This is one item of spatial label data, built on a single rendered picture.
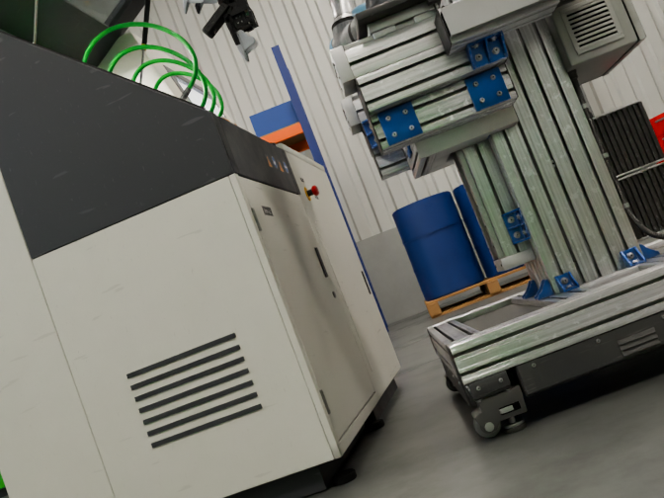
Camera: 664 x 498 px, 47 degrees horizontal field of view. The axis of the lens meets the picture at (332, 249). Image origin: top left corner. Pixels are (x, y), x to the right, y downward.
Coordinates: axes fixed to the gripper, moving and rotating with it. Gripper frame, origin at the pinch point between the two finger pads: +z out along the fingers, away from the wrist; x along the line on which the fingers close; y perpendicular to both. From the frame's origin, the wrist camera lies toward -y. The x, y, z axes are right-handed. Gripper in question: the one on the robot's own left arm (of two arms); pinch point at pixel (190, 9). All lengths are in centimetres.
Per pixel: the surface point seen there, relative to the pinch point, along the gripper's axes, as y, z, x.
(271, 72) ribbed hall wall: -200, 122, 648
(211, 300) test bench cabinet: 41, 59, -41
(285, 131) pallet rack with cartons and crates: -119, 146, 498
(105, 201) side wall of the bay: 6, 46, -37
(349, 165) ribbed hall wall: -76, 191, 633
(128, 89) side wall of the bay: 2.3, 19.6, -28.6
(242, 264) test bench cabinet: 45, 48, -38
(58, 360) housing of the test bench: 9, 86, -49
